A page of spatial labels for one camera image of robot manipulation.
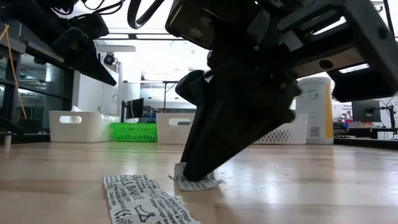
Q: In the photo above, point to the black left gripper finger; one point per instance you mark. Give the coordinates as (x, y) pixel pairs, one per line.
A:
(93, 67)

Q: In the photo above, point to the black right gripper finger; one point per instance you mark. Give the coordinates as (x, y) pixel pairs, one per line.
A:
(191, 87)
(236, 118)

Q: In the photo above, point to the clear vanity pack bag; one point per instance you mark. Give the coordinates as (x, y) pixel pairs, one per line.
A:
(109, 117)
(77, 109)

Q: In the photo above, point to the white adhesive bandage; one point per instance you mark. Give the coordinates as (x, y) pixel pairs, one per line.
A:
(202, 186)
(143, 202)

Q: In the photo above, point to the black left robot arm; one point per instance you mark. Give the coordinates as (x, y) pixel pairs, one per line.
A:
(37, 18)

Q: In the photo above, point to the white plastic bin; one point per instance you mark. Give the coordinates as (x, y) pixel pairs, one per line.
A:
(77, 132)
(174, 133)

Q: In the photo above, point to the white perforated plastic basket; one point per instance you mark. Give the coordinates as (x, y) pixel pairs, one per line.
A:
(289, 133)

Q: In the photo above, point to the black computer monitor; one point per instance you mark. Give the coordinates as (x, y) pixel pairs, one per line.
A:
(136, 108)
(366, 111)

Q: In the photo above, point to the green plastic basket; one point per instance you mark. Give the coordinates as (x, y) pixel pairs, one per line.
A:
(133, 132)

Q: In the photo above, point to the white paper cup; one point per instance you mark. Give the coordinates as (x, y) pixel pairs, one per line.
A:
(314, 121)

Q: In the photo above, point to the black desk with clutter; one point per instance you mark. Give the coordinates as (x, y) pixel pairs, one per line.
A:
(363, 130)

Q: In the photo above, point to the black ceiling-hung camera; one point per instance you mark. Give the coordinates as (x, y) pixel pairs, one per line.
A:
(109, 59)

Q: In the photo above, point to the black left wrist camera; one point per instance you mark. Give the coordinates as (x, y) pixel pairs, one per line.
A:
(93, 26)

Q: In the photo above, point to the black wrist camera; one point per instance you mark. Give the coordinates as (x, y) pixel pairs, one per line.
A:
(192, 21)
(93, 26)

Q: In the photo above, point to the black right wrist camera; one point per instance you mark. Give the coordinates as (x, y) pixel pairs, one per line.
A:
(192, 21)

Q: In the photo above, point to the black aluminium table frame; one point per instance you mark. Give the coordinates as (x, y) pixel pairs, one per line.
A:
(28, 138)
(367, 143)

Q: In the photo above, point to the small white post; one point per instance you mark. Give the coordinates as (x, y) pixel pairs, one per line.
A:
(7, 139)

